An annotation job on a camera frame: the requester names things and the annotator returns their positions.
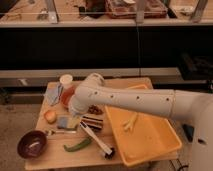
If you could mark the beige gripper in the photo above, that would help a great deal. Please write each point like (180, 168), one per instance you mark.
(73, 121)

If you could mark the peach fruit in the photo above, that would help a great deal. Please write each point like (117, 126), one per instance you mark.
(50, 116)

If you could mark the yellow plastic tray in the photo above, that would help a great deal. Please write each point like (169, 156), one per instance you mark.
(151, 137)

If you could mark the white handled brush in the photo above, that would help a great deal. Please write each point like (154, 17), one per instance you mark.
(108, 152)

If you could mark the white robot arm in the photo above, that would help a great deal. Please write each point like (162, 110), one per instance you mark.
(192, 108)

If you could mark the bunch of dark grapes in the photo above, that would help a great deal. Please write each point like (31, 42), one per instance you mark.
(95, 110)

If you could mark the green chili pepper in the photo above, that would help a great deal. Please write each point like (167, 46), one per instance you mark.
(81, 145)

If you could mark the wooden table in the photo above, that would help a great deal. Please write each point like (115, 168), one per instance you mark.
(55, 157)

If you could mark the dark red bowl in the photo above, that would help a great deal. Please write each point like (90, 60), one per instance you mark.
(32, 144)

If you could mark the blue sponge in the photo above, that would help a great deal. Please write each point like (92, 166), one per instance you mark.
(62, 122)

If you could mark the white cup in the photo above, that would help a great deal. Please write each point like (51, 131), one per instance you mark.
(66, 81)

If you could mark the black foot pedal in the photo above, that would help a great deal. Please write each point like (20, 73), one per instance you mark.
(189, 132)

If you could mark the yellow food item in tray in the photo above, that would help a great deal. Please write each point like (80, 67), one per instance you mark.
(129, 124)

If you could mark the orange bowl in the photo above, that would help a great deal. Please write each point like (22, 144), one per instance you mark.
(66, 95)

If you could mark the blue grey cloth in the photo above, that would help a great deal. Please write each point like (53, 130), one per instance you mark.
(52, 95)

